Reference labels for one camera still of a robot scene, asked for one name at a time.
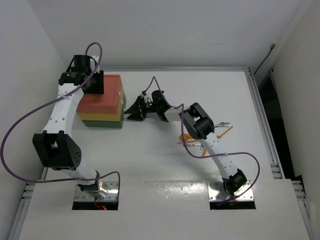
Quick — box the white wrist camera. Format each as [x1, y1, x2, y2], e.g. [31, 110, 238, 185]
[140, 91, 149, 101]
[90, 55, 100, 73]

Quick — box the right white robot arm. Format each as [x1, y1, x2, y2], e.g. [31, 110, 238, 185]
[124, 90, 247, 196]

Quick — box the black wall cable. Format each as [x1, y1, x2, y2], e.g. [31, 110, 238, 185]
[253, 41, 277, 76]

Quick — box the silver metal fork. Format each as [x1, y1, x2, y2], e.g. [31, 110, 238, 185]
[214, 122, 231, 128]

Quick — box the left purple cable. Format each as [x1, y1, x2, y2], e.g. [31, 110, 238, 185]
[0, 42, 121, 184]

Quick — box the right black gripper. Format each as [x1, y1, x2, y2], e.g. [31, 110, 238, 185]
[125, 96, 160, 121]

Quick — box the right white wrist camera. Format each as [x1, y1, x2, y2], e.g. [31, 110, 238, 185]
[140, 91, 149, 101]

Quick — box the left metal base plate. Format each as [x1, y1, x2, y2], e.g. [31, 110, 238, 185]
[74, 180, 119, 202]

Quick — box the green bottom drawer box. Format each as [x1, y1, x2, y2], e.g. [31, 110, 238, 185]
[77, 92, 126, 129]

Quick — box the metal base plate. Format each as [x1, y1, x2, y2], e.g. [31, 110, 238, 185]
[207, 181, 254, 203]
[74, 180, 119, 202]

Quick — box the orange chopstick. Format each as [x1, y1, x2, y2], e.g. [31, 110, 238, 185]
[217, 125, 234, 139]

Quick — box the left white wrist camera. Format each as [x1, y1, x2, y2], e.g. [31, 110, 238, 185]
[90, 55, 100, 73]

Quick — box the silver metal spoon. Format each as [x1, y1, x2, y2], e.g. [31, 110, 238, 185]
[182, 143, 202, 148]

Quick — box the orange plastic knife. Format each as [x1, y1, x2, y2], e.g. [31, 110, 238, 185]
[201, 148, 207, 159]

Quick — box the orange plastic spoon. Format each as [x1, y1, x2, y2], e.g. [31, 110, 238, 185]
[179, 133, 193, 141]

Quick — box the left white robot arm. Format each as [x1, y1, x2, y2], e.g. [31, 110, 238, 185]
[32, 55, 108, 200]

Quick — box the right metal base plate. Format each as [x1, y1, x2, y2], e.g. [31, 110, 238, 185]
[207, 181, 254, 203]

